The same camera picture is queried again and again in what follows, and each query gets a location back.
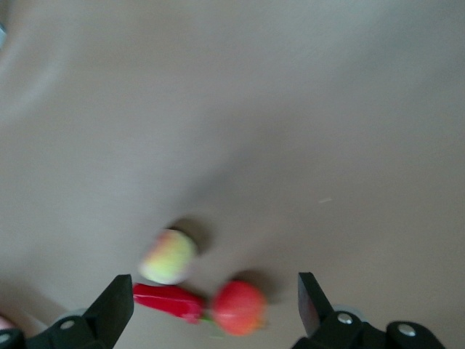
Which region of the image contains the red chili pepper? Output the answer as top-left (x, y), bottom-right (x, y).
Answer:
top-left (132, 282), bottom-right (219, 328)

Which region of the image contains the yellow pink peach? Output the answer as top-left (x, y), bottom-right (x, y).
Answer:
top-left (138, 228), bottom-right (199, 286)

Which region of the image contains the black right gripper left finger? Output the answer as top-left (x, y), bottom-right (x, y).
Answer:
top-left (27, 274), bottom-right (134, 349)

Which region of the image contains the red pomegranate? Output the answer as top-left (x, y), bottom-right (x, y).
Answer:
top-left (210, 279), bottom-right (270, 337)

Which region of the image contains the brown table mat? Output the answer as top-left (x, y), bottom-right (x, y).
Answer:
top-left (0, 0), bottom-right (465, 349)

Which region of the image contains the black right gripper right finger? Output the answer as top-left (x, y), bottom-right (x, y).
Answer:
top-left (294, 272), bottom-right (388, 349)

